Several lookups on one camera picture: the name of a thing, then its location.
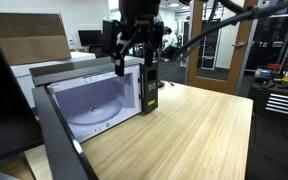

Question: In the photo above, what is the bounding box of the black microwave door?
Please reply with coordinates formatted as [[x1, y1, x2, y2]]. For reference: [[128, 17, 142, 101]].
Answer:
[[31, 84, 100, 180]]

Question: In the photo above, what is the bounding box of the black cabinet with white vents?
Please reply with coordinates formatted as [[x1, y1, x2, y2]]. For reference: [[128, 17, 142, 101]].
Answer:
[[249, 78, 288, 122]]

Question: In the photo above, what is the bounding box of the coiled black cable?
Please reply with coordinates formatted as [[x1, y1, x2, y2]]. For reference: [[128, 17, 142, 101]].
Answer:
[[157, 79, 176, 89]]

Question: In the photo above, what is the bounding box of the open cardboard box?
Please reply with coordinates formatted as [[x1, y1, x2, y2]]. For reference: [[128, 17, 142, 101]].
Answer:
[[0, 12, 72, 67]]

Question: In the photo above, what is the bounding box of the black equipment rack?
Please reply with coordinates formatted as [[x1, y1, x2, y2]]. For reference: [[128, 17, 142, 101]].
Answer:
[[247, 13, 288, 71]]

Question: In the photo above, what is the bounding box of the red tool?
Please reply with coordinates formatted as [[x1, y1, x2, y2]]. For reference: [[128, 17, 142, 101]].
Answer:
[[267, 63, 282, 72]]

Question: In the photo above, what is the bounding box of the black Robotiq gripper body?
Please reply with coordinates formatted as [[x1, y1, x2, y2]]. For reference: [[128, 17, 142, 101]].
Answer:
[[122, 16, 165, 46]]

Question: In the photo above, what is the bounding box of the black computer monitor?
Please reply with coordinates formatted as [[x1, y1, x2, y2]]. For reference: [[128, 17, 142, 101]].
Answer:
[[0, 19, 45, 168], [77, 29, 103, 48]]

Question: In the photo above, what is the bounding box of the seated person in white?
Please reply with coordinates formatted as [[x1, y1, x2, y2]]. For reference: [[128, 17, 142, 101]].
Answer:
[[161, 27, 179, 62]]

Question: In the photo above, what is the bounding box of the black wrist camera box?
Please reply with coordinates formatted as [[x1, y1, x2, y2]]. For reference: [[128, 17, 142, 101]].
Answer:
[[102, 18, 123, 60]]

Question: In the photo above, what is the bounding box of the blue box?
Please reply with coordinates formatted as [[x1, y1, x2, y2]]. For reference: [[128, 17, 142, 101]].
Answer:
[[253, 68, 274, 80]]

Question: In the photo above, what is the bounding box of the wooden framed glass door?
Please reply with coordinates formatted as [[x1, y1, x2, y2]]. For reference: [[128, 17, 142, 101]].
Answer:
[[184, 0, 259, 96]]

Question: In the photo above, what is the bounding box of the glass microwave turntable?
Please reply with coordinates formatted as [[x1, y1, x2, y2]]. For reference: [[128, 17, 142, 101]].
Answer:
[[58, 95, 123, 126]]

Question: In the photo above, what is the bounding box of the black microwave oven body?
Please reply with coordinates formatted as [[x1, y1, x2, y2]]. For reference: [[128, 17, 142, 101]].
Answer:
[[28, 55, 160, 144]]

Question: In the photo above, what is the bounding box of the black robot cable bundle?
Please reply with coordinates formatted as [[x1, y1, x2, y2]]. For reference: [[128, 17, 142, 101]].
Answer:
[[170, 0, 288, 63]]

